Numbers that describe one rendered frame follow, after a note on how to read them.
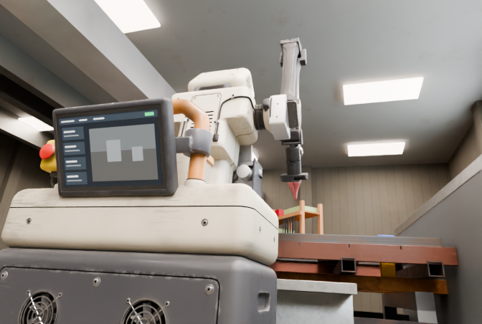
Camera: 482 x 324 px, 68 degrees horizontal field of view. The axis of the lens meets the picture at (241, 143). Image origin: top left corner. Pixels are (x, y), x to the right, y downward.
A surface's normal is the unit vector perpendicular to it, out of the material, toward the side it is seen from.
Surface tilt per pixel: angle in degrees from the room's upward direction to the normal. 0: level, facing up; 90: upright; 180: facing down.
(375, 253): 90
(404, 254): 90
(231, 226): 90
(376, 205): 90
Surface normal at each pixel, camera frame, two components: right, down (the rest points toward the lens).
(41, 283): -0.29, -0.39
